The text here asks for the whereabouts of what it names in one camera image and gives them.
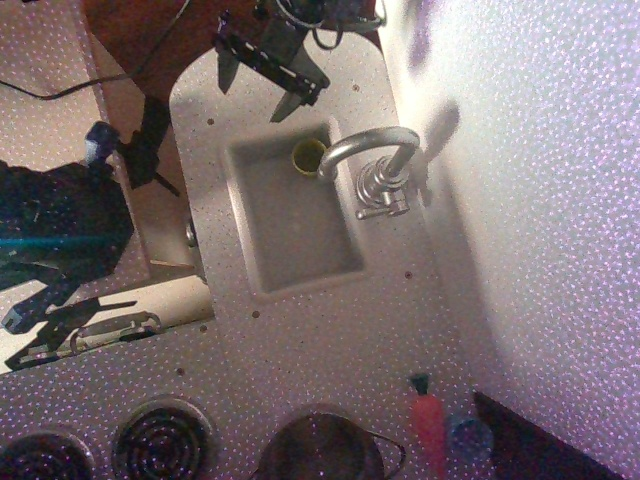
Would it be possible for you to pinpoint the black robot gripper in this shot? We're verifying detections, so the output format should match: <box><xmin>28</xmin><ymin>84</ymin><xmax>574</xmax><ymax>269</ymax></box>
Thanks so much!
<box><xmin>214</xmin><ymin>15</ymin><xmax>330</xmax><ymax>122</ymax></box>

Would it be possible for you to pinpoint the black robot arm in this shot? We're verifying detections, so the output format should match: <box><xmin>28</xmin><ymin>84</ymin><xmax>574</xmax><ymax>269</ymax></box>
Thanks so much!
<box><xmin>213</xmin><ymin>1</ymin><xmax>386</xmax><ymax>123</ymax></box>

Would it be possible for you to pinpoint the silver faucet base with lever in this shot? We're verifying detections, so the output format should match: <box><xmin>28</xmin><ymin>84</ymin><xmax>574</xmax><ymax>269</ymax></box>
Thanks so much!
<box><xmin>356</xmin><ymin>156</ymin><xmax>410</xmax><ymax>220</ymax></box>

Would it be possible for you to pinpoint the yellow cup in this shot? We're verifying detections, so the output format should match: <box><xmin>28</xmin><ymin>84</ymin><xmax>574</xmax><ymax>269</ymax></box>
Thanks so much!
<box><xmin>291</xmin><ymin>138</ymin><xmax>326</xmax><ymax>177</ymax></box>

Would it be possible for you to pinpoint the grey toy sink basin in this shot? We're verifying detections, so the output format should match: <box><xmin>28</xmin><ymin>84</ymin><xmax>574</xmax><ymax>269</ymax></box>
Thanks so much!
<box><xmin>220</xmin><ymin>119</ymin><xmax>365</xmax><ymax>298</ymax></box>

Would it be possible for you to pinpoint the middle black stove burner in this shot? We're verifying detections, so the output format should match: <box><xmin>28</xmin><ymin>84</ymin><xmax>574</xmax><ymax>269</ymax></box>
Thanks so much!
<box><xmin>110</xmin><ymin>396</ymin><xmax>220</xmax><ymax>479</ymax></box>

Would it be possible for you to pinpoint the black stove burner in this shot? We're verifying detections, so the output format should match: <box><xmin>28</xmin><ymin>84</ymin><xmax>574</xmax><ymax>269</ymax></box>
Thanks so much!
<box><xmin>1</xmin><ymin>431</ymin><xmax>93</xmax><ymax>480</ymax></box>
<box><xmin>110</xmin><ymin>396</ymin><xmax>220</xmax><ymax>479</ymax></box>

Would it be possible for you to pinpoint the dark cooking pot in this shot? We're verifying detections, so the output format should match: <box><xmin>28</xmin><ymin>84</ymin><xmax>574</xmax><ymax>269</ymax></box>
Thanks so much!
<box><xmin>250</xmin><ymin>411</ymin><xmax>407</xmax><ymax>479</ymax></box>

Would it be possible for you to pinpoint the orange toy carrot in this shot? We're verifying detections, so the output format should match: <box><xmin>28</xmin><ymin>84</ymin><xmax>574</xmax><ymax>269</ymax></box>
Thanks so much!
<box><xmin>409</xmin><ymin>373</ymin><xmax>446</xmax><ymax>479</ymax></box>

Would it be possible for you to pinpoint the blue cup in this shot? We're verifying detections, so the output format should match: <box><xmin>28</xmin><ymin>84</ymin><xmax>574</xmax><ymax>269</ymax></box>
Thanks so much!
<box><xmin>446</xmin><ymin>414</ymin><xmax>494</xmax><ymax>465</ymax></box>

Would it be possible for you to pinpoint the left black stove burner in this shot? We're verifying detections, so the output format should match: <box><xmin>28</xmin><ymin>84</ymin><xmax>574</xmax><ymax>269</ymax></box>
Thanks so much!
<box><xmin>1</xmin><ymin>431</ymin><xmax>93</xmax><ymax>480</ymax></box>

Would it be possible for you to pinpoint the black cable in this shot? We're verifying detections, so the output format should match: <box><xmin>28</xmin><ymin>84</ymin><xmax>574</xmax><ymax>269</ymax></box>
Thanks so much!
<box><xmin>0</xmin><ymin>0</ymin><xmax>194</xmax><ymax>102</ymax></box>

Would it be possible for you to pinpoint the black camera tripod equipment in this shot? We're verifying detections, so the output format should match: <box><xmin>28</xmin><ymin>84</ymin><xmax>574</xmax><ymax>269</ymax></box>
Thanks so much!
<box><xmin>0</xmin><ymin>94</ymin><xmax>182</xmax><ymax>371</ymax></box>

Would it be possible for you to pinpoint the silver cabinet handle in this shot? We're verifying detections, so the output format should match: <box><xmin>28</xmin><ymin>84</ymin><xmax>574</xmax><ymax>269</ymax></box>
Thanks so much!
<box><xmin>69</xmin><ymin>311</ymin><xmax>164</xmax><ymax>354</ymax></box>

